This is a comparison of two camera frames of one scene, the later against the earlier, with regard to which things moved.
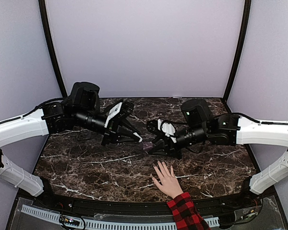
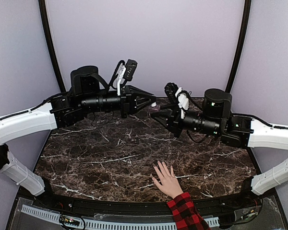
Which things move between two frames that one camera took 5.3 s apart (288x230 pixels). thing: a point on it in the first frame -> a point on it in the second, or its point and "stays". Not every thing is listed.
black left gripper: (117, 131) -> (128, 99)
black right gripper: (167, 145) -> (173, 117)
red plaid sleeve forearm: (185, 213) stays
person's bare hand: (169, 184) stays
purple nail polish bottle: (148, 145) -> (155, 109)
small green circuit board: (69, 221) stays
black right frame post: (243, 40) stays
